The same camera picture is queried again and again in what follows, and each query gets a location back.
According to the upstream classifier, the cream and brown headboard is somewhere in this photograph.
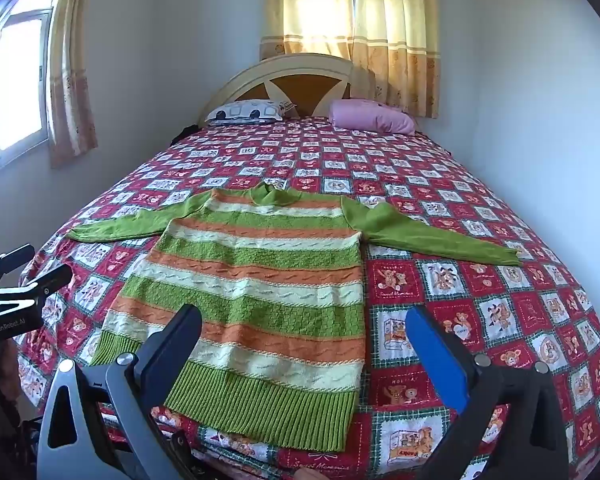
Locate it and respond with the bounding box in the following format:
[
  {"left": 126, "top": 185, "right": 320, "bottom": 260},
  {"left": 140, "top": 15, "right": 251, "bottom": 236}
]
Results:
[{"left": 197, "top": 52, "right": 377, "bottom": 127}]

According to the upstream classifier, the sliding glass window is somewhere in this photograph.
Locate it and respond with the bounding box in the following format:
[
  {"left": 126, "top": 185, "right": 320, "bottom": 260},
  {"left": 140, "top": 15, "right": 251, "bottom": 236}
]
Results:
[{"left": 0, "top": 0, "right": 57, "bottom": 177}]

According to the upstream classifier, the red patchwork bear bedspread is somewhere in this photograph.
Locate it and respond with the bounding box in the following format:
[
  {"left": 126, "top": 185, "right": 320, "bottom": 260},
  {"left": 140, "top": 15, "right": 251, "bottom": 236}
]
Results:
[{"left": 15, "top": 114, "right": 600, "bottom": 480}]

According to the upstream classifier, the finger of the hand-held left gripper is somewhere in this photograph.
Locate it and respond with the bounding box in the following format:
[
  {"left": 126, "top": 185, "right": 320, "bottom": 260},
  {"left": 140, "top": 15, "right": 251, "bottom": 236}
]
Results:
[
  {"left": 0, "top": 243, "right": 35, "bottom": 289},
  {"left": 0, "top": 263, "right": 74, "bottom": 311}
]

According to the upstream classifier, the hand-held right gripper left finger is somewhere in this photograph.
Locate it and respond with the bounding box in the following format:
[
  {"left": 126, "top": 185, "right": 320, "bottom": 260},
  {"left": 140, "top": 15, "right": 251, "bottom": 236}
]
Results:
[{"left": 37, "top": 305, "right": 203, "bottom": 480}]

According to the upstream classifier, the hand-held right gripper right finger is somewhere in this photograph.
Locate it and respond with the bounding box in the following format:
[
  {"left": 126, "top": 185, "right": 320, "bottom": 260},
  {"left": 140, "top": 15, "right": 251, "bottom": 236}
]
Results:
[{"left": 405, "top": 305, "right": 568, "bottom": 480}]

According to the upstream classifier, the white patterned pillow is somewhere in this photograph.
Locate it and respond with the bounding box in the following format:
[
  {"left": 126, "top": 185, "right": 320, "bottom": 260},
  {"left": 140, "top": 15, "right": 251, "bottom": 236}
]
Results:
[{"left": 204, "top": 99, "right": 287, "bottom": 126}]

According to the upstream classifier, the wide yellow patterned curtain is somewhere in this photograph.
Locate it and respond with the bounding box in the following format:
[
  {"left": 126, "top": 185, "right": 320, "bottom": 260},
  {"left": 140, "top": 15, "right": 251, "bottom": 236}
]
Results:
[{"left": 259, "top": 0, "right": 441, "bottom": 120}]

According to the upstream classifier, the pink pillow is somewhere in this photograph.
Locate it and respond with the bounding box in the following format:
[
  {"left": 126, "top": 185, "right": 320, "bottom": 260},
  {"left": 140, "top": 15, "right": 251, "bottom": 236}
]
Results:
[{"left": 328, "top": 99, "right": 417, "bottom": 136}]

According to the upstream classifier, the green orange striped knit sweater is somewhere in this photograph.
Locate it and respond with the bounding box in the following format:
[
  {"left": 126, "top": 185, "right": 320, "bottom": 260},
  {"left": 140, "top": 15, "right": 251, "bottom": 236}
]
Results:
[{"left": 67, "top": 182, "right": 524, "bottom": 453}]

